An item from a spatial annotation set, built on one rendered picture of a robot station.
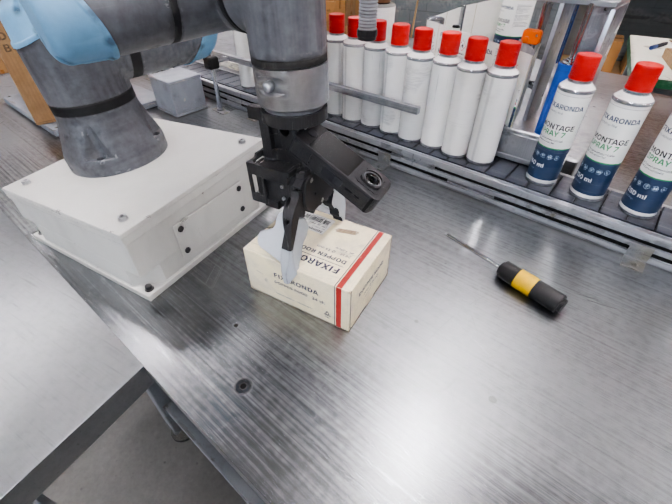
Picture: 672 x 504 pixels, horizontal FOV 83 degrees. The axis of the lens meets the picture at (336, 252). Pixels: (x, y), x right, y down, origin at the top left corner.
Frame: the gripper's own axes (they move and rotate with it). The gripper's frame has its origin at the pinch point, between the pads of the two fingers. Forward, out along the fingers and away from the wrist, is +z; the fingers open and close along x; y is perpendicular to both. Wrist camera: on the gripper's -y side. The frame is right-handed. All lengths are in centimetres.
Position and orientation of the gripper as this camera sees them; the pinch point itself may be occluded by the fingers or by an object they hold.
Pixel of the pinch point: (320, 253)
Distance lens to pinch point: 52.7
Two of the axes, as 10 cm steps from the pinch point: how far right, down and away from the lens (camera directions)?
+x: -5.0, 5.7, -6.5
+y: -8.7, -3.1, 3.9
